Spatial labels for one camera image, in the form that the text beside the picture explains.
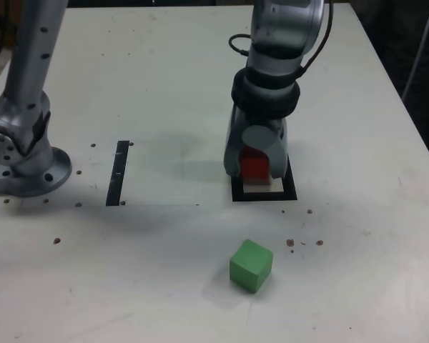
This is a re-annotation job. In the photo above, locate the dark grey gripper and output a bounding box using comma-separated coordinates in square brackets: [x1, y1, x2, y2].
[224, 106, 289, 179]

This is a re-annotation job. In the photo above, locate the red cube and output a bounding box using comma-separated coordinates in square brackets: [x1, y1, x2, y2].
[240, 144, 272, 182]

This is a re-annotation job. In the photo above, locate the green cube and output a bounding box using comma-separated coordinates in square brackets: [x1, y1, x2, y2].
[229, 238, 275, 295]

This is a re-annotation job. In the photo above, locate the black tape square outline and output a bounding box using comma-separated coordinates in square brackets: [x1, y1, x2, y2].
[231, 153, 297, 202]

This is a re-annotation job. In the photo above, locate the black tape strip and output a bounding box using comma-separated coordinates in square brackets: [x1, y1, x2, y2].
[105, 140, 130, 207]

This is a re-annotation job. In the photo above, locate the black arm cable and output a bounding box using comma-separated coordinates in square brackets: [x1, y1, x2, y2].
[299, 0, 335, 76]
[228, 34, 253, 57]

